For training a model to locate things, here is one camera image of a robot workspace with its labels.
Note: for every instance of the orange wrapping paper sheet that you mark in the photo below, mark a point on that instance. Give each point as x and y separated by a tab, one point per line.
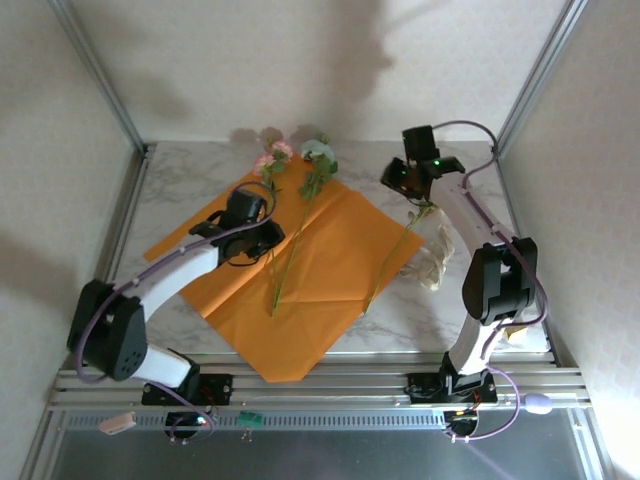
320	270

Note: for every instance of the peach fake flower stem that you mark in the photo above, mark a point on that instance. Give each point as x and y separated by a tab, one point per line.
395	257

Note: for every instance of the beige fabric ribbon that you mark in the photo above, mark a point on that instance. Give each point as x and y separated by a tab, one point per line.
432	260

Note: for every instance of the pale blue fake flower stem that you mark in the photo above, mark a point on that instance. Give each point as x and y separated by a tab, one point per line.
316	149

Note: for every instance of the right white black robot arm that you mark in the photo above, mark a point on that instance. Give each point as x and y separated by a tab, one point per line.
500	285

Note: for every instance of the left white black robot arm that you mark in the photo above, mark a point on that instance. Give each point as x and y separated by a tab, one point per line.
170	280

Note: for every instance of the green terminal connector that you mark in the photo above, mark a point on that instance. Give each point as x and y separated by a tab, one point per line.
250	419

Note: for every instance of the small yellow block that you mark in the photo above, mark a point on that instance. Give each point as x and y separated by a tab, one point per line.
517	336

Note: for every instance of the black controller board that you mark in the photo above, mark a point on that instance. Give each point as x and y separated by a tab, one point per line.
462	422
182	422

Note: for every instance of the small pink block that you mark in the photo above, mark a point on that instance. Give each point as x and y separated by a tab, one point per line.
117	422

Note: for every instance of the grey metal panel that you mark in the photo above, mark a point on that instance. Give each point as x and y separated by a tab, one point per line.
320	455

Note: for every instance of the aluminium side rail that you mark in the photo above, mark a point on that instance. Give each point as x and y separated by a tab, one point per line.
129	200
512	200

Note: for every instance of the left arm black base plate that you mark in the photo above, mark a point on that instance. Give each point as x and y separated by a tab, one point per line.
220	389

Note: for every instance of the aluminium upright post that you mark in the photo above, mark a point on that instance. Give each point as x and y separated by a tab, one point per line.
100	80
540	75

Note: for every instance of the aluminium mounting rail frame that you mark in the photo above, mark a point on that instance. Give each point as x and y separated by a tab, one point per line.
350	385

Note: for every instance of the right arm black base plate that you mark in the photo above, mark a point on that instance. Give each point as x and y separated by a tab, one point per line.
425	387

